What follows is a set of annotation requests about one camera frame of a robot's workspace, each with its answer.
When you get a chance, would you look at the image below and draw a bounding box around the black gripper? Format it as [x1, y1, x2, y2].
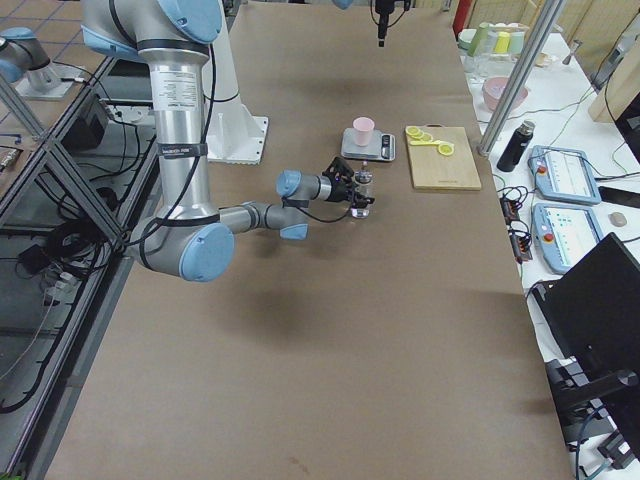
[327, 170, 375, 208]
[374, 0, 395, 47]

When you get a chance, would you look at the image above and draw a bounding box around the pink cup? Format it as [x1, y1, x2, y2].
[352, 116, 375, 147]

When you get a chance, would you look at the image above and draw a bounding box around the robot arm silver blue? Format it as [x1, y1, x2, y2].
[332, 0, 396, 47]
[82, 1, 374, 282]

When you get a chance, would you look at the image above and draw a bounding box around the silver kitchen scale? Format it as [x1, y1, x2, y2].
[341, 128, 396, 162]

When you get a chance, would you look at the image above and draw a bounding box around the green cup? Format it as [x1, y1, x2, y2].
[467, 22, 491, 57]

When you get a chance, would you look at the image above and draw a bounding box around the yellow cup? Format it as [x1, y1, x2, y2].
[493, 31, 511, 54]

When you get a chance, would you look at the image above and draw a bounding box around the light blue cup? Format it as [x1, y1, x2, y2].
[508, 31, 526, 54]

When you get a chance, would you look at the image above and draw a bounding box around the yellow plastic knife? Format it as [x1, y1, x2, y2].
[409, 140, 443, 147]

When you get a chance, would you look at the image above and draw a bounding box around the wooden cutting board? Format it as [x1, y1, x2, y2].
[404, 125, 481, 191]

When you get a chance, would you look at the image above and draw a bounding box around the wine glass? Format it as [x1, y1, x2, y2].
[464, 53, 492, 84]

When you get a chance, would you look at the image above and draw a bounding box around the pink bowl with ice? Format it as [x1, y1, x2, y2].
[482, 76, 529, 112]

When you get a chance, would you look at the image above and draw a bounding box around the black water bottle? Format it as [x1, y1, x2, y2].
[496, 120, 535, 172]

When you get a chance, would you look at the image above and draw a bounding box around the teach pendant near bottle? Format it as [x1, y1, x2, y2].
[528, 145, 601, 205]

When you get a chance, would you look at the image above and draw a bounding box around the black smartphone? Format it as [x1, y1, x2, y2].
[598, 186, 640, 208]

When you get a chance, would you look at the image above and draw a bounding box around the black monitor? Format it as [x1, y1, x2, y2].
[542, 231, 640, 381]

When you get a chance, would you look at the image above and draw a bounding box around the lemon slice near handle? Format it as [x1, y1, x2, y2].
[437, 143, 455, 156]

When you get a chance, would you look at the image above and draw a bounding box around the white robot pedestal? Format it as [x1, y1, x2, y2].
[202, 1, 269, 165]

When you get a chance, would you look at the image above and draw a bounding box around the aluminium frame post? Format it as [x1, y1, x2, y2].
[477, 0, 566, 157]

